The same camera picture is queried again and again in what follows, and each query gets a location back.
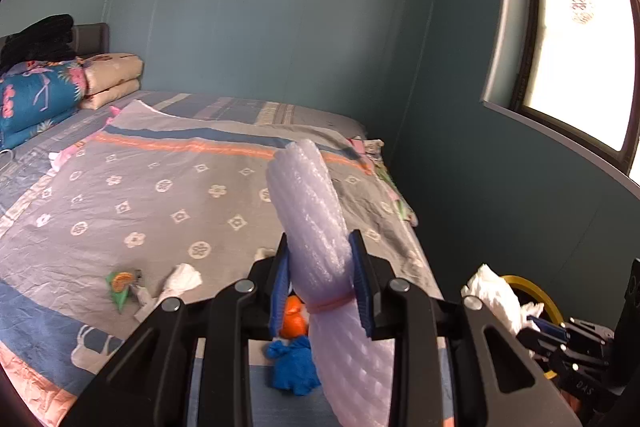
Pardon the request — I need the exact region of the white tissue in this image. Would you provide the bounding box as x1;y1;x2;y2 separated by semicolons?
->
460;263;544;336
130;263;202;323

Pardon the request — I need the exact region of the black clothing pile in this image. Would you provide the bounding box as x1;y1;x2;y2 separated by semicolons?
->
1;14;76;73

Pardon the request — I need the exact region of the beige folded quilt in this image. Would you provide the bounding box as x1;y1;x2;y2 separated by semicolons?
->
79;52;143;110

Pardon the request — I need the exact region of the white charging cable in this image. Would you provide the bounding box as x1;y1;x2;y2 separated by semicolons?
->
0;148;19;178

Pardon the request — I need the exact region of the grey patterned bed blanket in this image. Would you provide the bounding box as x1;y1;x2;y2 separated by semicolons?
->
1;92;439;426

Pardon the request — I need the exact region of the window with dark frame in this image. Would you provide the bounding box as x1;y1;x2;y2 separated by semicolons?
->
482;0;639;184

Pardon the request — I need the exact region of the blue disposable glove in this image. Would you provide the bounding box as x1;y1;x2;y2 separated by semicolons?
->
266;335;320;397

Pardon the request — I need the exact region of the yellow rimmed trash bin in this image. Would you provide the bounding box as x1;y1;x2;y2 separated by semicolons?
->
502;274;566;381

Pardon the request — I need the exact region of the large purple foam net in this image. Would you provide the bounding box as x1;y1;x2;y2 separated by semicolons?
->
266;139;395;427

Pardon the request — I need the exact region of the green white snack wrapper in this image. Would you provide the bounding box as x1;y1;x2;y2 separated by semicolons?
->
105;269;142;313

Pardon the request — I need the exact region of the blue floral folded quilt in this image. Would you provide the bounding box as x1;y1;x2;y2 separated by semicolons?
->
1;60;87;149

